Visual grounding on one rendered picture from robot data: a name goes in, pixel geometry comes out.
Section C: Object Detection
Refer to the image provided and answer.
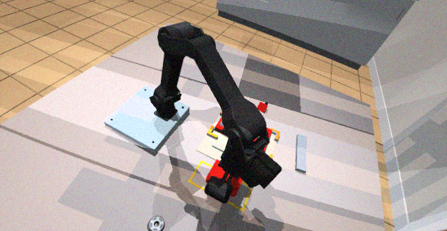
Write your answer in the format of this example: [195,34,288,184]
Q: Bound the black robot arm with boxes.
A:
[149,21,282,189]

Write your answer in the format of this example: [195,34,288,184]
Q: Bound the small black toy tyre with white hub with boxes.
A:
[149,215,165,231]

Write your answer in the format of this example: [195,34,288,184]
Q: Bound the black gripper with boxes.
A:
[204,150,245,204]

